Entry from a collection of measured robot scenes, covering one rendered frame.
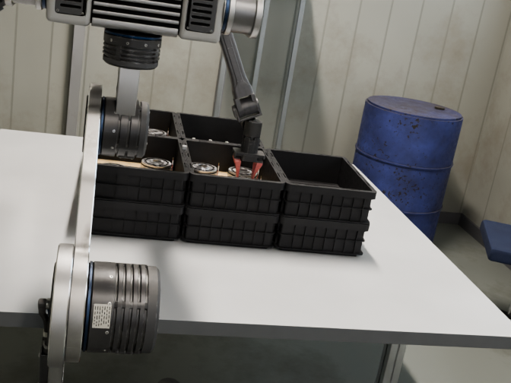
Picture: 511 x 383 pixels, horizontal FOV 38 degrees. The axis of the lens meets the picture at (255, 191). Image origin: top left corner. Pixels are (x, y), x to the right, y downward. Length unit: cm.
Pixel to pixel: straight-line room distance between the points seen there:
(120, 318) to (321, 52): 347
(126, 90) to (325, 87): 308
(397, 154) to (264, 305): 240
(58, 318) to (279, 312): 76
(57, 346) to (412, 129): 312
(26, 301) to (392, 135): 279
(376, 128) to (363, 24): 76
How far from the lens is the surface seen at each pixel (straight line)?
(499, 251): 356
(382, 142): 433
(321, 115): 482
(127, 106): 181
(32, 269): 210
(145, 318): 147
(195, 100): 465
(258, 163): 245
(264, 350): 324
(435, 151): 435
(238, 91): 240
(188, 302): 200
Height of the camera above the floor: 161
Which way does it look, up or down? 18 degrees down
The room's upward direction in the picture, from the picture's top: 9 degrees clockwise
